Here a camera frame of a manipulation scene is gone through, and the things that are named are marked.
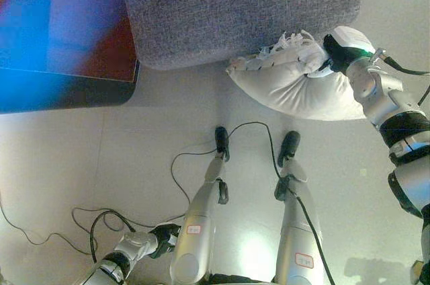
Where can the black right robot foot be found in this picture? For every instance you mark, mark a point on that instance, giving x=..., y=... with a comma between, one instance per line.
x=289, y=145

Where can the silver left robot leg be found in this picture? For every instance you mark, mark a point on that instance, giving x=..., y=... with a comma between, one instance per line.
x=198, y=217

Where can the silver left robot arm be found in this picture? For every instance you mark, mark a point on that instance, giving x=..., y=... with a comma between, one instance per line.
x=134, y=244

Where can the silver robot leg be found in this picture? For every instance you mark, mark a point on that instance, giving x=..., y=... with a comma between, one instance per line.
x=295, y=231
x=198, y=217

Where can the glossy brown rounded cabinet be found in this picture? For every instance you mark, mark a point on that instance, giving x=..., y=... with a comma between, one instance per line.
x=84, y=63

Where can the silver right robot leg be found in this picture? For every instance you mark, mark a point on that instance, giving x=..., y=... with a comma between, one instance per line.
x=295, y=231

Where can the grey fabric tub armchair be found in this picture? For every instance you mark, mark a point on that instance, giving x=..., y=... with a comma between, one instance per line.
x=235, y=12

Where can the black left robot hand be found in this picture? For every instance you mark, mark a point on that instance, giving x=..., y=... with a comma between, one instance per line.
x=166, y=236

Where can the black left robot foot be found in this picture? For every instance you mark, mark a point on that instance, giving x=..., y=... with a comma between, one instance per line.
x=221, y=140

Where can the white fringed throw pillow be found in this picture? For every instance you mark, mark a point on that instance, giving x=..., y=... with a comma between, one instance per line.
x=302, y=96

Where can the black robot foot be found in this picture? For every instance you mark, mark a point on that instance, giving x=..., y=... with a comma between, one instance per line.
x=221, y=140
x=289, y=145

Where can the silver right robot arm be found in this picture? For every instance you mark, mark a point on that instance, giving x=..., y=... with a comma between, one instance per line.
x=386, y=96

